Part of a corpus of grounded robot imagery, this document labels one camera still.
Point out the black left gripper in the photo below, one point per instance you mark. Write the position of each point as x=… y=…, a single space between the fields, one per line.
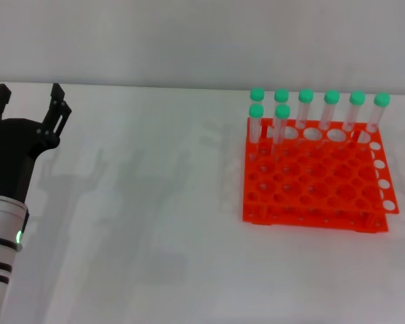
x=10 y=155

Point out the clear test tube green cap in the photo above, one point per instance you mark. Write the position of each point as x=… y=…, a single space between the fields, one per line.
x=357 y=98
x=305 y=95
x=256 y=110
x=331 y=96
x=281 y=94
x=382 y=99
x=257 y=94
x=282 y=110

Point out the orange test tube rack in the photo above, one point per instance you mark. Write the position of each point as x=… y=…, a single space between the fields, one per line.
x=324 y=189

